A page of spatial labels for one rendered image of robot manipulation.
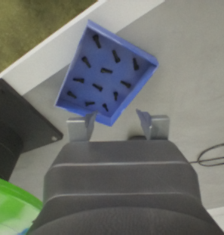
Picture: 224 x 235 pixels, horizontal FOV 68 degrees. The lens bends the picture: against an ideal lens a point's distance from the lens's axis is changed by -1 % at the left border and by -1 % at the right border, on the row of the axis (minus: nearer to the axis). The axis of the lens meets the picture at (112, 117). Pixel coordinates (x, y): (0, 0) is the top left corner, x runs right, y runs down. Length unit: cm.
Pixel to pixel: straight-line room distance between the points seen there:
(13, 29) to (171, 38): 117
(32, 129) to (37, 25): 98
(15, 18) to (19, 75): 103
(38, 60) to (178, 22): 18
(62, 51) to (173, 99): 18
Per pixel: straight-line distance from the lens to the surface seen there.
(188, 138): 38
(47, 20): 123
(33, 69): 27
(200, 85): 29
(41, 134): 35
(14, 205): 24
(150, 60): 22
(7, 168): 34
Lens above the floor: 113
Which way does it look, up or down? 46 degrees down
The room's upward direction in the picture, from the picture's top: 180 degrees clockwise
